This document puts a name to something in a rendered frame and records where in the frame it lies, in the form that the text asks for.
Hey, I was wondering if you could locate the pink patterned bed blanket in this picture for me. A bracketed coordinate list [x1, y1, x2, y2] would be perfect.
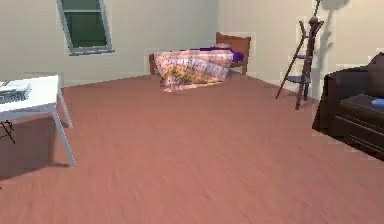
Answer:
[153, 47, 235, 93]

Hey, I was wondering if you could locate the purple pillow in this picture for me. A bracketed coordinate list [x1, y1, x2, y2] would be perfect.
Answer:
[199, 45, 245, 64]

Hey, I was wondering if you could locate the brown wooden bed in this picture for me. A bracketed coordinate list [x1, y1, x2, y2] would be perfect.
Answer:
[148, 31, 252, 76]

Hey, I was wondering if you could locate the brown ladder shelf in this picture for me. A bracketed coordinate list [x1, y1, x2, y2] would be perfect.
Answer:
[275, 16, 325, 111]

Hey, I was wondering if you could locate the grey framed window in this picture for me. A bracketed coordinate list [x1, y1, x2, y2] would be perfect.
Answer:
[55, 0, 116, 57]

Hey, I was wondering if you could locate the white table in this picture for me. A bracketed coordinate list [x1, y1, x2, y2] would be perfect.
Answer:
[0, 74, 77, 168]

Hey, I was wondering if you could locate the dark brown sofa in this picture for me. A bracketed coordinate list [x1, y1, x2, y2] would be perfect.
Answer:
[311, 51, 384, 163]

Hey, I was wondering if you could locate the blue object on sofa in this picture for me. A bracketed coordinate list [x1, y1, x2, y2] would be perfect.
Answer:
[370, 97, 384, 110]

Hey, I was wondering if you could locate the black wire chair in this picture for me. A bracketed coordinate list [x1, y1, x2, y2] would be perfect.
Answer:
[0, 119, 17, 145]

